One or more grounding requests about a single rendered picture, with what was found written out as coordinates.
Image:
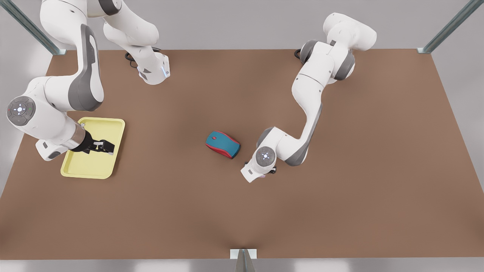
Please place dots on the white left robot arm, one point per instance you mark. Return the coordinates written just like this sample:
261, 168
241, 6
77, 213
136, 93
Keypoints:
308, 94

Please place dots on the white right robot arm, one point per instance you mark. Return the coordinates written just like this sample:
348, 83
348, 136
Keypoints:
49, 90

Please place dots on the yellow rectangular tray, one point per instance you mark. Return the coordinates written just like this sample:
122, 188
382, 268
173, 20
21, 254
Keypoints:
94, 156

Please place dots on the teal and red computer mouse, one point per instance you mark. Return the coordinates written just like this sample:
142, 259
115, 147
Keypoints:
223, 144

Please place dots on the silver frame post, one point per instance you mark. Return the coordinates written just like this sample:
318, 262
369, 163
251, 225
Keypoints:
32, 26
450, 26
243, 260

